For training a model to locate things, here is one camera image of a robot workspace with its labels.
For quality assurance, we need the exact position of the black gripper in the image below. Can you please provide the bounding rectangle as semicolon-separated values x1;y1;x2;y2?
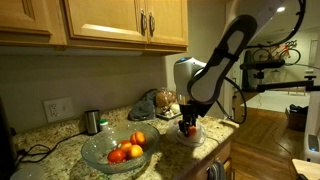
177;100;213;135

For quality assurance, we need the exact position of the bright orange peach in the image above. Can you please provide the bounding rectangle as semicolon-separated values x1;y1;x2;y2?
188;125;198;137

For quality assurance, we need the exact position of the clear plastic bag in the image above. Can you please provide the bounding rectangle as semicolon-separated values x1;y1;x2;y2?
165;118;208;148

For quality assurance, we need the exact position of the orange red peach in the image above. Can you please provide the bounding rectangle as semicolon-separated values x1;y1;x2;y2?
118;139;133;153
129;131;148;147

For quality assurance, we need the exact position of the yellow orange peach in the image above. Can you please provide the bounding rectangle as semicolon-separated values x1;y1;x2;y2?
126;144;145;160

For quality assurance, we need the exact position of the deep red peach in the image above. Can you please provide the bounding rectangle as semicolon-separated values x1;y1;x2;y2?
107;148;128;164

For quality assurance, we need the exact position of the large glass bowl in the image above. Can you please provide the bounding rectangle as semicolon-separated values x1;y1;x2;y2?
80;121;161;175

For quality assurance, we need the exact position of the white onion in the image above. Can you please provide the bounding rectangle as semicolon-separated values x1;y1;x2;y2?
170;103;181;115

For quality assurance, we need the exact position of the small dark tray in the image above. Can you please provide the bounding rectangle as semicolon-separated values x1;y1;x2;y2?
155;112;183;121

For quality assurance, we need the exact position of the clear bag of bread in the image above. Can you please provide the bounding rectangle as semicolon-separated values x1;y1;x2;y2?
155;87;178;116

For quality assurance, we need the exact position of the wooden drawer front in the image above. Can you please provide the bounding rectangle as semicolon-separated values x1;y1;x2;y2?
213;141;233;166

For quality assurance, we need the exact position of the crumpled grey cloth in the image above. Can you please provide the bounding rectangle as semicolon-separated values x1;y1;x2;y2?
127;88;160;122

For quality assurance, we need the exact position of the grey striped hanging towel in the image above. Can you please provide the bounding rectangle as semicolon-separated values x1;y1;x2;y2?
206;159;228;180

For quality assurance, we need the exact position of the white bottle green cap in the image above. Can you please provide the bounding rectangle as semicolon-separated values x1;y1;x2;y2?
99;118;110;132

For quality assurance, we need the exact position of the white floor rug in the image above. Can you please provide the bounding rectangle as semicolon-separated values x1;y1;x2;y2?
244;90;312;114

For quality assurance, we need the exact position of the stainless steel cup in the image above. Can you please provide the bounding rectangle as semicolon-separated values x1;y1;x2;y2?
84;109;101;136

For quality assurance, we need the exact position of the dark box on floor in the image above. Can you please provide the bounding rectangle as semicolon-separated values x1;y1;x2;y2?
285;103;310;132

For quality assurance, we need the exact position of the red bicycle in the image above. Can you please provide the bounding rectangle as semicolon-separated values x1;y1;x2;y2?
251;39;302;66

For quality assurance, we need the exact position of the white appliance with blue light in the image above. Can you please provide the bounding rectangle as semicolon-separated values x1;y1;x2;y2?
300;133;320;164

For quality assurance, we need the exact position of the light wooden board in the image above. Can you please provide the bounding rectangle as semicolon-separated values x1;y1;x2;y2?
291;158;320;180

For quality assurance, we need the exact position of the round glass lid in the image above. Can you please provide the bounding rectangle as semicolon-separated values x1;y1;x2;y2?
9;163;45;180

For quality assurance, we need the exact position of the black kitchen appliance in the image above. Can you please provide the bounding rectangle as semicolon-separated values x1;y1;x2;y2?
0;96;18;172

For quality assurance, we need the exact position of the black stereo camera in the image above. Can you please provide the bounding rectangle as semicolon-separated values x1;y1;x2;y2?
239;58;287;72

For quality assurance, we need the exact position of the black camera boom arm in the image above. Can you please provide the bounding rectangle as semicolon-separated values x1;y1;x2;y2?
255;75;320;93

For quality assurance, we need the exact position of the dark cabinet door handle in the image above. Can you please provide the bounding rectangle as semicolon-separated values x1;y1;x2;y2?
140;9;148;37
148;11;156;38

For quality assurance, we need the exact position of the white wall outlet plate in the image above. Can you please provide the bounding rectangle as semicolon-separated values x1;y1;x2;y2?
43;96;75;124

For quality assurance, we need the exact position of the black power cable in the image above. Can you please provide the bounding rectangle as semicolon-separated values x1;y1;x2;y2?
16;131;88;164

